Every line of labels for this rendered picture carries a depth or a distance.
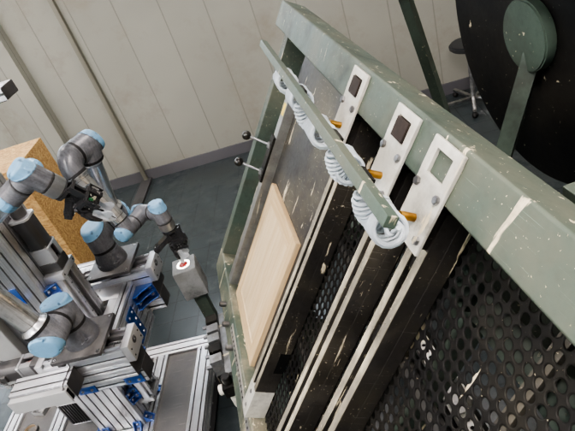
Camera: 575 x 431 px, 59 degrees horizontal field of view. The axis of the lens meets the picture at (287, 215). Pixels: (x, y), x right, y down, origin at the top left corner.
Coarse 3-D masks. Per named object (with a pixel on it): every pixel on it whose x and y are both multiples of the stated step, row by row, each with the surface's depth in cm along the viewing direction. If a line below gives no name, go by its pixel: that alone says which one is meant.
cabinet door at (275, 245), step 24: (264, 216) 205; (288, 216) 183; (264, 240) 201; (288, 240) 174; (264, 264) 196; (288, 264) 171; (240, 288) 222; (264, 288) 191; (240, 312) 216; (264, 312) 186; (264, 336) 186
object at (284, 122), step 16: (288, 112) 196; (288, 128) 200; (272, 160) 205; (272, 176) 209; (256, 192) 215; (256, 208) 215; (256, 224) 219; (240, 240) 227; (240, 256) 226; (240, 272) 231
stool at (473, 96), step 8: (456, 40) 461; (448, 48) 458; (456, 48) 447; (472, 80) 470; (456, 88) 503; (472, 88) 474; (456, 96) 505; (472, 96) 479; (480, 96) 476; (448, 104) 482; (472, 104) 467
